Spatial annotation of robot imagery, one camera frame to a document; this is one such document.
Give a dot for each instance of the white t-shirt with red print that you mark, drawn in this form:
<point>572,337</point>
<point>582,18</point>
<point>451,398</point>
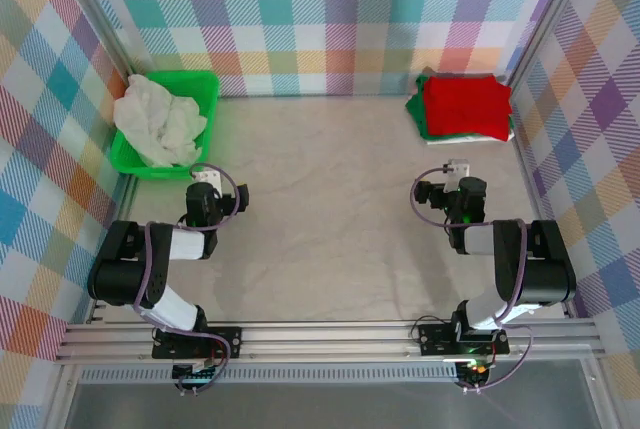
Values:
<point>160,119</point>

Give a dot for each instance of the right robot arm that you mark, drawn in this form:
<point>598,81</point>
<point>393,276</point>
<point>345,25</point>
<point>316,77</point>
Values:
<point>545,274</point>

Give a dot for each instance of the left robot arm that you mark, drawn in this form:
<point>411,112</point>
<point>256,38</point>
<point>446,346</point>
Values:
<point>115,279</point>

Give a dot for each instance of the folded white t-shirt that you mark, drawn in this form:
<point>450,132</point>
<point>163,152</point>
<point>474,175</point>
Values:
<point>480,140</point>

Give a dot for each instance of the folded red t-shirt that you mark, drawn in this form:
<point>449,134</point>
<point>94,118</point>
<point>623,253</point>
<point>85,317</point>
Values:
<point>465,104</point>

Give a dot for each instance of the green plastic basket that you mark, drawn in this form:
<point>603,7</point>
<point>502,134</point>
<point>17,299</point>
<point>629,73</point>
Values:
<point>207,94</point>

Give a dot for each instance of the grey metal panel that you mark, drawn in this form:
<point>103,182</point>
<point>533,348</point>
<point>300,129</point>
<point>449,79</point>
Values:
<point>325,409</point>

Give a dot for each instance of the aluminium side rail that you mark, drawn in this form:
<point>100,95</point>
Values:
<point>530,169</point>
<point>125,204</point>

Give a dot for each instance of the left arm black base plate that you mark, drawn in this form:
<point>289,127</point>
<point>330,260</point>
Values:
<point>227,341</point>

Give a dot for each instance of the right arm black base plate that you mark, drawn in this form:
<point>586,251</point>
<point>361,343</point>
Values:
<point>435,339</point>

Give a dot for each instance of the aluminium mounting rail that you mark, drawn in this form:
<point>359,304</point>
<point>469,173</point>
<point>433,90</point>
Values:
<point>325,344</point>

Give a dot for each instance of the aluminium frame post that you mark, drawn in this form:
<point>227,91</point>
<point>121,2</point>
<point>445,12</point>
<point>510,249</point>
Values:
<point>97,14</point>
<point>550,14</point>

